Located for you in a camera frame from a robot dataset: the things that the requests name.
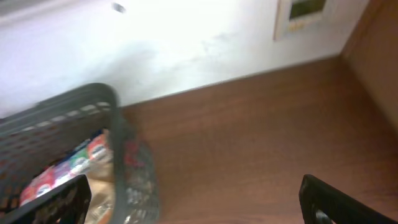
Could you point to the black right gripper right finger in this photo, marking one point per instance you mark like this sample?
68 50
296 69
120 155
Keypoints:
322 203

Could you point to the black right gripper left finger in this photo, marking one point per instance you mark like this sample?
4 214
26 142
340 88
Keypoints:
66 204

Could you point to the blue tissue multipack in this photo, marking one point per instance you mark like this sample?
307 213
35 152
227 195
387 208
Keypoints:
93 153

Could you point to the cream bag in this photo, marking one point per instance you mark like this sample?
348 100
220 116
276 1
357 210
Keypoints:
101 181

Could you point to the orange spaghetti package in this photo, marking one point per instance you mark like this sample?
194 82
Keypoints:
132 156

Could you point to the grey plastic slotted basket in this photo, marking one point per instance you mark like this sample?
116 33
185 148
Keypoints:
34 139

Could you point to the white wall outlet plate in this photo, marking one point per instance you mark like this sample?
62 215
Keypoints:
296 16

